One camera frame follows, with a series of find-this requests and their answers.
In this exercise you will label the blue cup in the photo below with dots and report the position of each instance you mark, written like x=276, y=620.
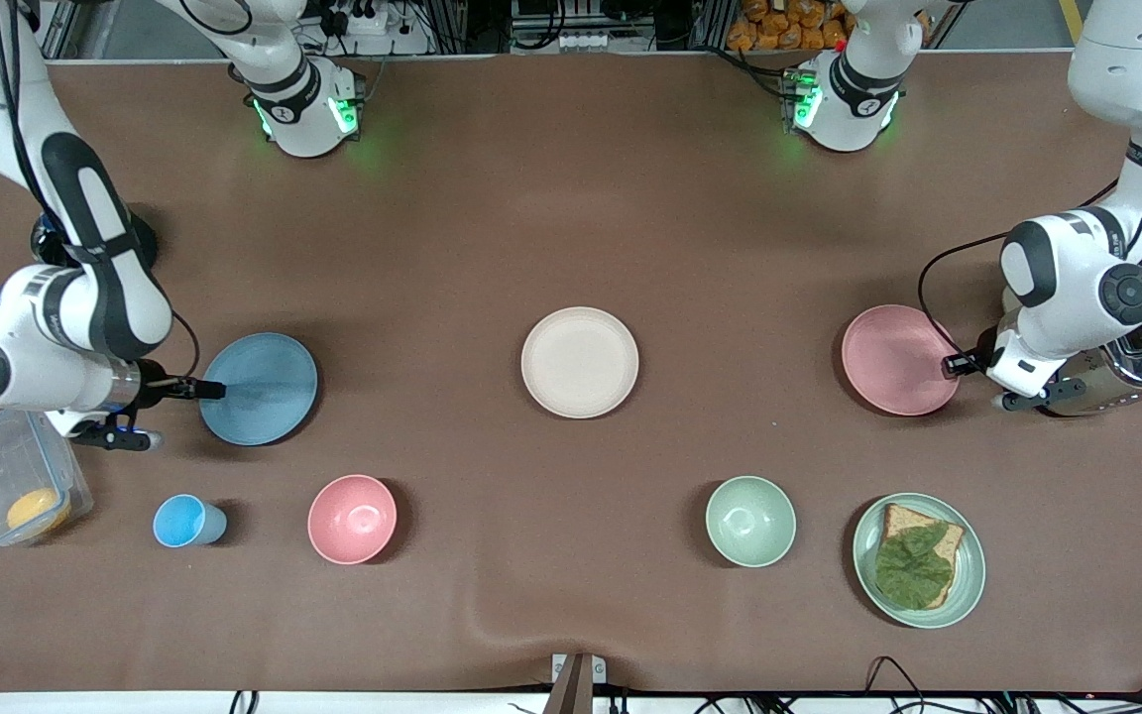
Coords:
x=184, y=522

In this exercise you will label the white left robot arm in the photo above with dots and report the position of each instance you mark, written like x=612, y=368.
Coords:
x=1067, y=278

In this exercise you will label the brown table cloth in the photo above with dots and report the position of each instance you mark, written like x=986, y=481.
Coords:
x=571, y=198

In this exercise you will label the orange food piece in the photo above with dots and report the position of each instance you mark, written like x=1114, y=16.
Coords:
x=38, y=511

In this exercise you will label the green plate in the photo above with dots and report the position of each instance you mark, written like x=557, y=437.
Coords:
x=866, y=555

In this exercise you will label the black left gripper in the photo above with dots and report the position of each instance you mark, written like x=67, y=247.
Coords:
x=968, y=364

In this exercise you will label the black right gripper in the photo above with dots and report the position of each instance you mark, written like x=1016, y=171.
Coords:
x=163, y=386

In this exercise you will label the pink plate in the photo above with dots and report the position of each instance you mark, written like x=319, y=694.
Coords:
x=896, y=359

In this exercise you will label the bag of orange snacks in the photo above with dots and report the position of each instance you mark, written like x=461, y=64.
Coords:
x=779, y=25

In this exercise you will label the metal table clamp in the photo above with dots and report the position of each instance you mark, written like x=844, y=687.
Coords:
x=577, y=679

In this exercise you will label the beige plate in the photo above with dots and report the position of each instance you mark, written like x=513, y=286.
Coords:
x=579, y=362

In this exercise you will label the green lettuce leaf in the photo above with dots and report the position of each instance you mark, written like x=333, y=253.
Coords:
x=913, y=570

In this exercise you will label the brown bread slice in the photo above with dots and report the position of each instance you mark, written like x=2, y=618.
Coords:
x=900, y=520

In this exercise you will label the white power strip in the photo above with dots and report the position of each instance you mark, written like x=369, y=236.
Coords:
x=368, y=20

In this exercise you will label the pink bowl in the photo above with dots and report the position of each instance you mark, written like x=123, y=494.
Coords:
x=353, y=519

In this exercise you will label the green bowl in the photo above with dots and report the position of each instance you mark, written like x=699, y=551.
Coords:
x=750, y=521

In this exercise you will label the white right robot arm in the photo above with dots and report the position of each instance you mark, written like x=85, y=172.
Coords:
x=36, y=382

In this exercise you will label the blue plate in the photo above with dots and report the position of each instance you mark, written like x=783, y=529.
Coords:
x=269, y=397

